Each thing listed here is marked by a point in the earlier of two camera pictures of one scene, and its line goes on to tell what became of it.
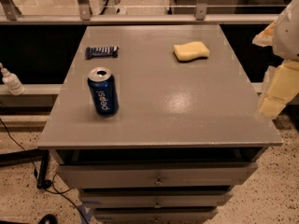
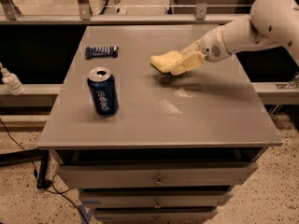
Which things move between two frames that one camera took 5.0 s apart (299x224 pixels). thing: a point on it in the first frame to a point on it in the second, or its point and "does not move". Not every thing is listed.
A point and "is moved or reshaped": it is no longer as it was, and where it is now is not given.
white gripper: x=288 y=36 to x=210 y=46
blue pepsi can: x=104 y=91 does not move
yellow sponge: x=190 y=50 is moved or reshaped
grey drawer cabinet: x=189 y=127 does not move
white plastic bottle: x=12 y=82 does not move
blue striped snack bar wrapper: x=101 y=51 does not move
